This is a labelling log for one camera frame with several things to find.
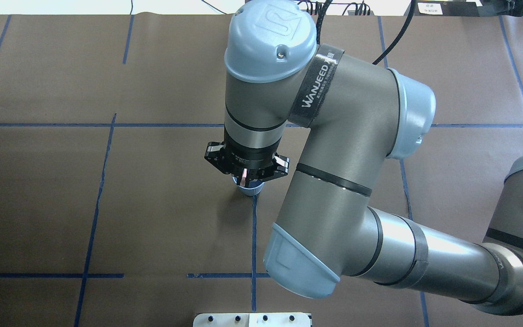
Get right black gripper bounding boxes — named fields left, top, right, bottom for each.
left=205, top=142, right=290, bottom=184

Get blue ribbed plastic cup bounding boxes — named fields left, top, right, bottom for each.
left=232, top=177, right=264, bottom=197

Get pink chopstick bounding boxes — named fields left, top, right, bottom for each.
left=239, top=169, right=249, bottom=188

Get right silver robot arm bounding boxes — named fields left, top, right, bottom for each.
left=205, top=0, right=523, bottom=315

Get black box with white label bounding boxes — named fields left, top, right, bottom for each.
left=414, top=0, right=480, bottom=17

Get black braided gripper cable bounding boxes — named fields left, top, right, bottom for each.
left=309, top=0, right=416, bottom=66

